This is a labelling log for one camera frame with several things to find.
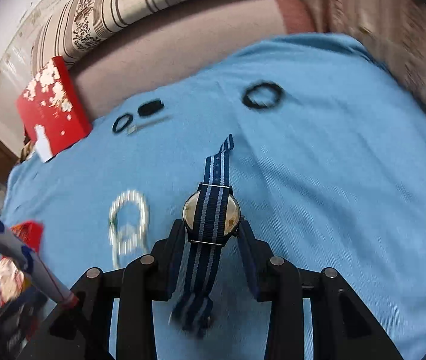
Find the white pearl bracelet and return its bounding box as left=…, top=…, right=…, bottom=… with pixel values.
left=108, top=190, right=151, bottom=269

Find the blue blanket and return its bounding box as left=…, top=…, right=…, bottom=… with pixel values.
left=0, top=32, right=426, bottom=360

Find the striped floral cushion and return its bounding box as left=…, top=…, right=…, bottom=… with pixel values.
left=325, top=0, right=426, bottom=132

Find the thick black hair tie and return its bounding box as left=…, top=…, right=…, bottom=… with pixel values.
left=242, top=80, right=284, bottom=111

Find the thin black hair tie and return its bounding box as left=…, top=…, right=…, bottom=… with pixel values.
left=112, top=113, right=136, bottom=134

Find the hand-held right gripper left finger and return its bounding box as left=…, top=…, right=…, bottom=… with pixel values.
left=22, top=219, right=187, bottom=360

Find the metal hair pin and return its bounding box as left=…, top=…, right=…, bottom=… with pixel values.
left=127, top=115, right=172, bottom=136

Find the red box lid with cat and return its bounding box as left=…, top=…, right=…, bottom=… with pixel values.
left=15, top=56, right=94, bottom=164

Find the black hair clip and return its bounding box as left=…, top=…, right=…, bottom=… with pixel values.
left=137, top=98, right=165, bottom=118

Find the striped floral pillow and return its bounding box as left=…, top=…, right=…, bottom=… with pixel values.
left=31, top=0, right=289, bottom=70

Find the red gift box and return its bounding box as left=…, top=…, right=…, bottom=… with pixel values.
left=8, top=220, right=45, bottom=254

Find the blue striped strap watch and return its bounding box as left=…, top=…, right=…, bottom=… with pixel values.
left=170, top=134, right=247, bottom=340

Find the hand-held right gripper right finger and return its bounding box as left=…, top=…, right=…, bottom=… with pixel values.
left=237, top=218, right=405, bottom=360

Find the pink sofa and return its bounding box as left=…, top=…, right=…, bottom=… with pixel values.
left=67, top=0, right=426, bottom=136

